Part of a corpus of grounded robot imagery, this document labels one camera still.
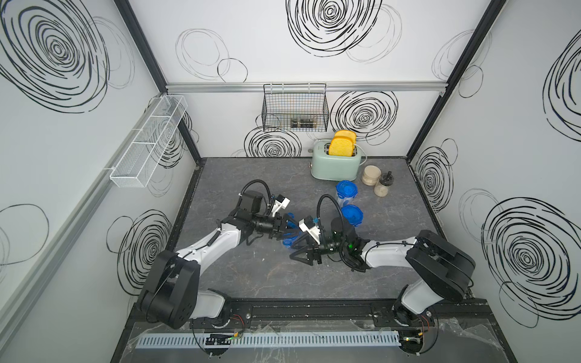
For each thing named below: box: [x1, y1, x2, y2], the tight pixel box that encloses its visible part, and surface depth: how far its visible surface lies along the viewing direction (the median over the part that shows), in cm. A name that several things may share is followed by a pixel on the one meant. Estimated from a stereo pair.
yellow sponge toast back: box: [333, 129, 357, 143], surface depth 102 cm
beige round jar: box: [361, 164, 382, 187], surface depth 110 cm
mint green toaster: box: [309, 139, 362, 182], surface depth 106 cm
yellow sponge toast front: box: [328, 136, 354, 157], surface depth 101 cm
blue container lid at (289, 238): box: [282, 212, 302, 249], surface depth 79 cm
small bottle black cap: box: [373, 170, 395, 198], surface depth 101 cm
